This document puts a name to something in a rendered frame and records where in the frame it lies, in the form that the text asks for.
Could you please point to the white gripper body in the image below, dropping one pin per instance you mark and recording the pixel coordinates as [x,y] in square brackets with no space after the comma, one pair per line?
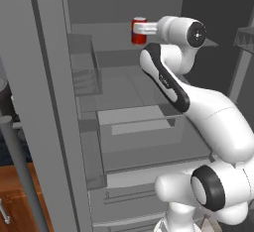
[145,28]

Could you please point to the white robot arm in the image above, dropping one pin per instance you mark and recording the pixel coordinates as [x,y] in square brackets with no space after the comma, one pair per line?
[215,117]

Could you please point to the grey fridge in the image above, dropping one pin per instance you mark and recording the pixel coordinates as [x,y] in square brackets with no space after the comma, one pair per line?
[132,8]

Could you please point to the clear fridge door bin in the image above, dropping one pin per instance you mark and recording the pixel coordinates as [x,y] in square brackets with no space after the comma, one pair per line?
[84,64]

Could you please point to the grey fridge door with shelf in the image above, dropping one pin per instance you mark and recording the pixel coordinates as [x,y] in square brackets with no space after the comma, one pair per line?
[243,64]

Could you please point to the clear fridge drawer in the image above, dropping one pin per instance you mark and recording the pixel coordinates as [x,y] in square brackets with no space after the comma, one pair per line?
[139,133]

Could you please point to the red soda can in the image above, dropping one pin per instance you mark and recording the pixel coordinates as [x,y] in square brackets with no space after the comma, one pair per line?
[138,39]

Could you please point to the grey freezer drawer front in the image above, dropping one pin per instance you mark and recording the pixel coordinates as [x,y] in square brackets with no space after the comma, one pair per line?
[125,206]

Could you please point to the brown wooden cabinet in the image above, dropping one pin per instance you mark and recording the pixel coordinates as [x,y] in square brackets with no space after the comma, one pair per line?
[16,189]

